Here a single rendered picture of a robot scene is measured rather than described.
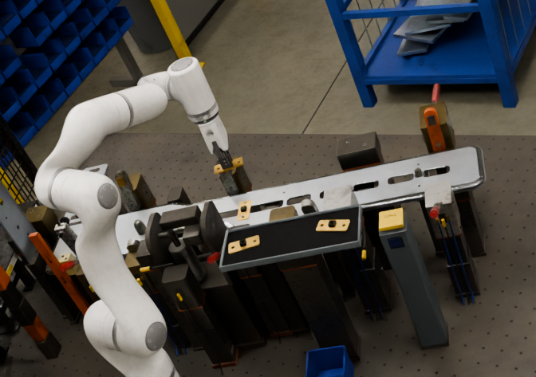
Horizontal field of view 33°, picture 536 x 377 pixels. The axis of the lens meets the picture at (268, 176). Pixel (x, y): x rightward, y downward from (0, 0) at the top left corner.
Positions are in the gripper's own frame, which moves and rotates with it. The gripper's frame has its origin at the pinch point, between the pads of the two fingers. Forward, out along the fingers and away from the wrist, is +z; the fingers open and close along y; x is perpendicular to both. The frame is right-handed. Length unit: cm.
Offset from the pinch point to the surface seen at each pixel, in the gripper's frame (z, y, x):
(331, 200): 13.9, -14.5, -24.3
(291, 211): 17.0, -9.6, -12.6
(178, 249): 15.1, -12.6, 20.2
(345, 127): 121, 178, -28
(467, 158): 24, -2, -63
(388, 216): 9, -34, -38
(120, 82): 117, 305, 100
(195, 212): 6.8, -10.0, 11.7
